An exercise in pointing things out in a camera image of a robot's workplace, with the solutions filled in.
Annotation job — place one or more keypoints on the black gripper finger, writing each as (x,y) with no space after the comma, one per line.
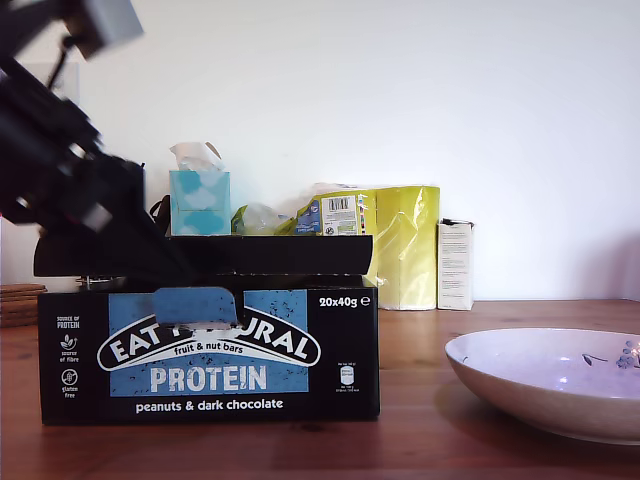
(150,235)

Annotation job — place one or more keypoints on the black snackbar carton box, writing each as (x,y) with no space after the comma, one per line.
(210,380)

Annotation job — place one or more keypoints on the blue cloud tissue box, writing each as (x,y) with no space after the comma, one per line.
(200,205)

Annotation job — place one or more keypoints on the white printed carton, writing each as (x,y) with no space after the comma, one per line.
(456,265)

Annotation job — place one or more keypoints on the white tissue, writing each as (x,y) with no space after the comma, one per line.
(192,155)

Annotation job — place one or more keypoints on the clear green plastic bag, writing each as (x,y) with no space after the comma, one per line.
(255,220)

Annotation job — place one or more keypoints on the yellow labelled plastic bag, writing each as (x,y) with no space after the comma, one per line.
(340,215)

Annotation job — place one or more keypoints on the yellow wrapped paper roll pack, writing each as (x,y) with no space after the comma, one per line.
(410,250)

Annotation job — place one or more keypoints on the white floral ceramic bowl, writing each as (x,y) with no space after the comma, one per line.
(540,380)

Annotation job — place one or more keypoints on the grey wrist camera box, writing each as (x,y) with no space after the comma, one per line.
(112,20)

